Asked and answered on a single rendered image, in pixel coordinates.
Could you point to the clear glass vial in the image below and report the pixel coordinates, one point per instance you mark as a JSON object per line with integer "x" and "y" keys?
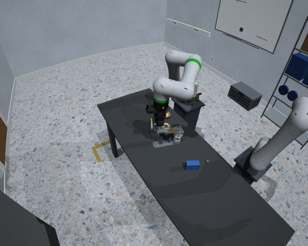
{"x": 176, "y": 140}

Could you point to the blue rectangular block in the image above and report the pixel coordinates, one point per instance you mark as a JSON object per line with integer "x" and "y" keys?
{"x": 192, "y": 165}

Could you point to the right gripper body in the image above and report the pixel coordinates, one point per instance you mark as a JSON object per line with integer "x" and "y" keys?
{"x": 159, "y": 111}

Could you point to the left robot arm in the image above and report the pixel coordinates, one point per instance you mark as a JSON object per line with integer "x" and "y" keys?
{"x": 294, "y": 126}

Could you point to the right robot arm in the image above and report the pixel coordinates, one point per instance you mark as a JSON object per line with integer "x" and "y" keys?
{"x": 182, "y": 88}

